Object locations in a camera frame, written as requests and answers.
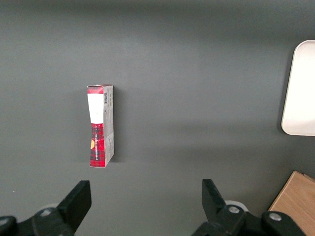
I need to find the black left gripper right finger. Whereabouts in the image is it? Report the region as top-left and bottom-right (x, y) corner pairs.
(193, 178), (306, 236)

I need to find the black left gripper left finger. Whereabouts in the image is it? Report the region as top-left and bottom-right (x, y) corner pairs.
(0, 180), (93, 236)

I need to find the oak wooden drawer cabinet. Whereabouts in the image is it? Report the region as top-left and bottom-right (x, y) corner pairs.
(268, 171), (315, 236)

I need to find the red plaid carton box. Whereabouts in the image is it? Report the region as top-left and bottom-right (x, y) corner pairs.
(86, 84), (115, 168)

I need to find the cream rectangular tray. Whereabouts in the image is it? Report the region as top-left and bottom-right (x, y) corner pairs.
(281, 39), (315, 136)

